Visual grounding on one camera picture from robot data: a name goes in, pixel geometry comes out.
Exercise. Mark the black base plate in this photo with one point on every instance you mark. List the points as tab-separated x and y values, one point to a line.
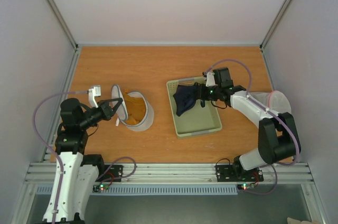
115	173
233	172

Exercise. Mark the pink-rimmed mesh laundry bag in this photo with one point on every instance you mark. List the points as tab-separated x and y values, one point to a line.
274	100

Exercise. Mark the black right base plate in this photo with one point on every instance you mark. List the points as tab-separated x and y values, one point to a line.
233	172

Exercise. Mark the navy blue bra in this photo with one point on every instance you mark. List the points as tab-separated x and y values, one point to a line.
186	97

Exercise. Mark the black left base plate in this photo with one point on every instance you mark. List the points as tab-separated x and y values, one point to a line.
115	173

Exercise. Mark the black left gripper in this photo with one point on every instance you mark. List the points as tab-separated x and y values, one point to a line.
108	112

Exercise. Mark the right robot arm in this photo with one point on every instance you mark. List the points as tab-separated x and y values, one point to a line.
277	134

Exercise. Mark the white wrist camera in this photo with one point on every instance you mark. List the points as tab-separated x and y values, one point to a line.
209	79
93	92

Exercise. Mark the white mesh laundry bag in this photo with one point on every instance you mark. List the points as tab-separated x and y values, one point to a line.
121	113

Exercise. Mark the grey slotted cable duct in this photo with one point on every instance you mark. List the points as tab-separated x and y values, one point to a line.
131	190

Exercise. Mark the mustard orange bra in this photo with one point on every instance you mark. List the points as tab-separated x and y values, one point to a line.
136	108

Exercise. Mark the aluminium front rail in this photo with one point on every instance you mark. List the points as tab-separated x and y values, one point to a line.
177	173

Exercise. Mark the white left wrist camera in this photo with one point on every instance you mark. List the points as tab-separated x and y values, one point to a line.
93	92

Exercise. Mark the green plastic basket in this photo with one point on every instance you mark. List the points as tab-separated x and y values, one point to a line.
196	121

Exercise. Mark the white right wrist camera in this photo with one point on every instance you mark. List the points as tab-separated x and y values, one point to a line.
209	79

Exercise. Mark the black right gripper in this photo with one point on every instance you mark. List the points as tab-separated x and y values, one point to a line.
202	92

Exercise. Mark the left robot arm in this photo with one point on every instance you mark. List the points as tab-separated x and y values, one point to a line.
76	172

